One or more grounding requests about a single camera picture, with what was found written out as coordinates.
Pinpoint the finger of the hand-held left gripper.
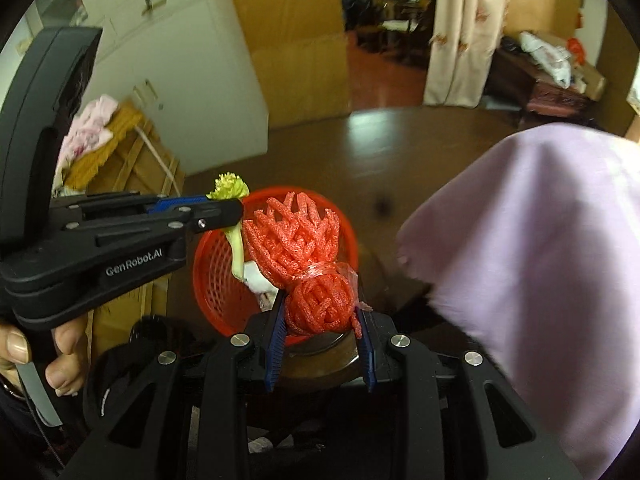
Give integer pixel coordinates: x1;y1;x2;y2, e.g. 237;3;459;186
149;195;213;213
172;199;245;235

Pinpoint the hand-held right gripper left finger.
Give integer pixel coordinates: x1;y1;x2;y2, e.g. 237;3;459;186
60;294;292;480

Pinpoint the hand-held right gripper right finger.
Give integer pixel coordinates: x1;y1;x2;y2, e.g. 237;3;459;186
352;305;581;480

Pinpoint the yellow-green vegetable stem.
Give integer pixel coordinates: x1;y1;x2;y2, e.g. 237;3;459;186
206;172;251;281

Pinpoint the red plastic basket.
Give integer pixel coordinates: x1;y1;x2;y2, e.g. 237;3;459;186
192;187;361;347

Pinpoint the red foam net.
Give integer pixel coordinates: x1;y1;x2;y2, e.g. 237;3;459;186
241;191;374;337

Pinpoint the person's left hand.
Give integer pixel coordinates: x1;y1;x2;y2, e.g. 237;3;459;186
0;317;90;396

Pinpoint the yellow knitted cloth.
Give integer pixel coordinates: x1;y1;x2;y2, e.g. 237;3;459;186
65;102;147;194

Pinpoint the pink cloth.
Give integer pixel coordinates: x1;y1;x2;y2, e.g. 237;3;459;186
55;94;121;181

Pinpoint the white cabinet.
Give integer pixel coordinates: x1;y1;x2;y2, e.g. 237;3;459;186
30;0;271;177

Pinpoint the purple printed tablecloth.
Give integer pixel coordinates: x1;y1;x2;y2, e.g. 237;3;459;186
395;122;640;480

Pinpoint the brown wooden door panel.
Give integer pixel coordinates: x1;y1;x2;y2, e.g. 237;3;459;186
222;0;351;131

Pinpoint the dark wooden chair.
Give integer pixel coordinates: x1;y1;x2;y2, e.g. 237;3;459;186
352;0;433;57

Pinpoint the floral cream curtain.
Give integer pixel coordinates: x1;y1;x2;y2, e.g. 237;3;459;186
424;0;511;108

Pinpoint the low dark wooden cabinet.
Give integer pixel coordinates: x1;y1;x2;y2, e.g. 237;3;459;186
487;47;596;122

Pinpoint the white plastic bag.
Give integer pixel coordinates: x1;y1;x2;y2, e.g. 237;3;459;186
517;30;573;86

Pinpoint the cardboard box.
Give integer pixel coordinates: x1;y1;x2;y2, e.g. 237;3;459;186
545;32;608;102

